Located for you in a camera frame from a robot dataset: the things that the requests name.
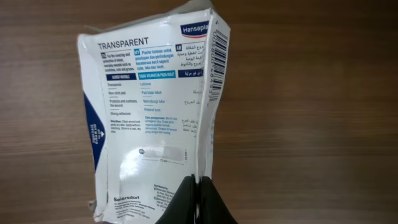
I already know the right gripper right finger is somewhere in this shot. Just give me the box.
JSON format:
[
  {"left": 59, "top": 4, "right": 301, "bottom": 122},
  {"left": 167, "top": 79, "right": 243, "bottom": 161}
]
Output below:
[{"left": 198, "top": 176, "right": 238, "bottom": 224}]

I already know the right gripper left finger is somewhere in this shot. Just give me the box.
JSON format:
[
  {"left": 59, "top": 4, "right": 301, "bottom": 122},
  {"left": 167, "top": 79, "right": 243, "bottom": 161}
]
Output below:
[{"left": 156, "top": 175, "right": 197, "bottom": 224}]

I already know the white plaster pack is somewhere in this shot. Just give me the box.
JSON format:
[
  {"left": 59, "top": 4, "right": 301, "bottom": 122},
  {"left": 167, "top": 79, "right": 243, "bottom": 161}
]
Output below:
[{"left": 77, "top": 1, "right": 231, "bottom": 224}]

